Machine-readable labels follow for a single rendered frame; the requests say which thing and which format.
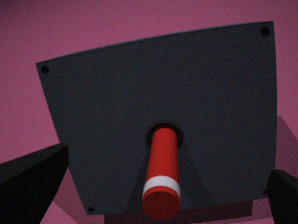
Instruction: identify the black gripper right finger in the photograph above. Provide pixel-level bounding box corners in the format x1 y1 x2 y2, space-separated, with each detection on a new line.
266 169 298 224

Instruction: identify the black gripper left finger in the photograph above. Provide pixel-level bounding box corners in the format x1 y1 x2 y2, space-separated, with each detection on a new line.
0 143 69 224

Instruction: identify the red peg with white band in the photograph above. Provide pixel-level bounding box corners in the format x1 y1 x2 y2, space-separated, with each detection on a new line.
142 124 181 220

